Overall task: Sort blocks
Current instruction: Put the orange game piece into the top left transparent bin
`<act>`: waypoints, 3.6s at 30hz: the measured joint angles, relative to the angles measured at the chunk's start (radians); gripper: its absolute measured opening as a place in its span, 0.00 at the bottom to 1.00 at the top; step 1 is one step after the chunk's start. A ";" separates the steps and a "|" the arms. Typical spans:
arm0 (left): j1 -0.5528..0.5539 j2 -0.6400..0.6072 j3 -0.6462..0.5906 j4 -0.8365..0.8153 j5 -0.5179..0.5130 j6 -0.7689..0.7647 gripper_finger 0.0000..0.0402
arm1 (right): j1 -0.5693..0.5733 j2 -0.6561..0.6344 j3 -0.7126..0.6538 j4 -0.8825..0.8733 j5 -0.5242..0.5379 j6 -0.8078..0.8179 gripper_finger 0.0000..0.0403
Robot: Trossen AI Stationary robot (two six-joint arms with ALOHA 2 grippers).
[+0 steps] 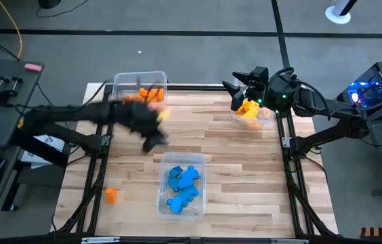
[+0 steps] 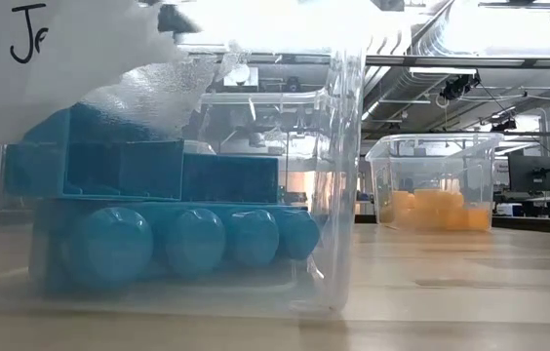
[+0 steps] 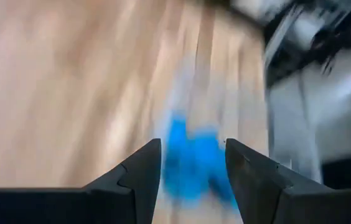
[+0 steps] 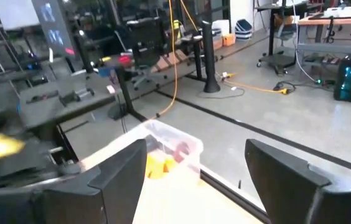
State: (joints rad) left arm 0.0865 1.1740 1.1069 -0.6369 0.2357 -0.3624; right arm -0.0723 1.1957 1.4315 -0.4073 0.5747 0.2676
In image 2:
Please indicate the blue toy building block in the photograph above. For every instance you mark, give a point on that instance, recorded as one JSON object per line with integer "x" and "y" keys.
{"x": 36, "y": 166}
{"x": 231, "y": 178}

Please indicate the yellow toy building block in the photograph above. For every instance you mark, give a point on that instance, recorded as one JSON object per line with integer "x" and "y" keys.
{"x": 478, "y": 219}
{"x": 438, "y": 207}
{"x": 402, "y": 207}

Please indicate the long blue four-stud block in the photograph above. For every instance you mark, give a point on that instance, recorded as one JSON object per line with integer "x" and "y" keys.
{"x": 109, "y": 244}

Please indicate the clear bin with handwritten label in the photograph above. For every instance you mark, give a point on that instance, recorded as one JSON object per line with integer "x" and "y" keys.
{"x": 338, "y": 195}

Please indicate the clear plastic bin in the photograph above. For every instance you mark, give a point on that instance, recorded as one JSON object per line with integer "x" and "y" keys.
{"x": 431, "y": 156}

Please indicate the long ceiling light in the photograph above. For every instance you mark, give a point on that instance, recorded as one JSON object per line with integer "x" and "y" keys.
{"x": 443, "y": 70}

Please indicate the black hanging ceiling device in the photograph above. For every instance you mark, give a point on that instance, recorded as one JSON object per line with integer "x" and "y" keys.
{"x": 458, "y": 87}
{"x": 503, "y": 125}

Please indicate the white handwritten paper label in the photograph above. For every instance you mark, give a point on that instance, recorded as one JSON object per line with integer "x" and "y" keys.
{"x": 60, "y": 73}

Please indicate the black computer monitor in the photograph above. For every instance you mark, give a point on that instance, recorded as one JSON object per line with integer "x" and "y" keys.
{"x": 533, "y": 173}

